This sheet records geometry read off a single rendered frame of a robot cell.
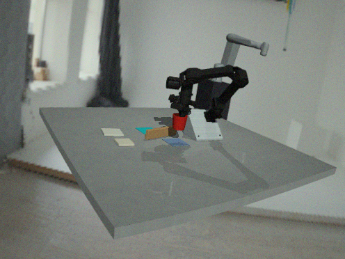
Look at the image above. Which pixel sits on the beige flat pad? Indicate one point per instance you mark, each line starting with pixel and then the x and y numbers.
pixel 124 142

